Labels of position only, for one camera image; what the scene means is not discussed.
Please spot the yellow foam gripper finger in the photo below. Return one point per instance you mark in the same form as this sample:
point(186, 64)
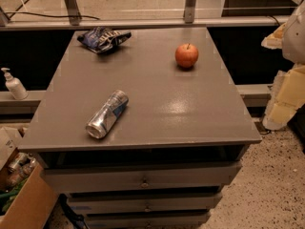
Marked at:
point(287, 96)
point(274, 40)

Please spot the silver blue redbull can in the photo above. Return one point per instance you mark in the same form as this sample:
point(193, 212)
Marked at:
point(102, 121)

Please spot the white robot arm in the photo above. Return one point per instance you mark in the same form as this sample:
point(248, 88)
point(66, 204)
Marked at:
point(293, 41)

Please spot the red apple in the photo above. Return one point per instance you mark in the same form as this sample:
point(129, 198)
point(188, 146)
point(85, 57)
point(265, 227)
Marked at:
point(186, 55)

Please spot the grey drawer cabinet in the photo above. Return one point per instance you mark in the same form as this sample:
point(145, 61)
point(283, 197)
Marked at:
point(166, 158)

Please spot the blue chip bag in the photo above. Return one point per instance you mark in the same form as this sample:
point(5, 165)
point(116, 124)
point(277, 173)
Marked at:
point(101, 39)

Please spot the white pump bottle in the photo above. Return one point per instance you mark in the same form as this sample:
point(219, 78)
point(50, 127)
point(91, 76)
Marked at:
point(14, 85)

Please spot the cardboard box with items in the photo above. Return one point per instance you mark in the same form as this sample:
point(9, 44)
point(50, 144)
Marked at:
point(34, 201)

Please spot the metal rail frame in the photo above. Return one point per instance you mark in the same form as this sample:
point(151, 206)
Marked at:
point(34, 15)

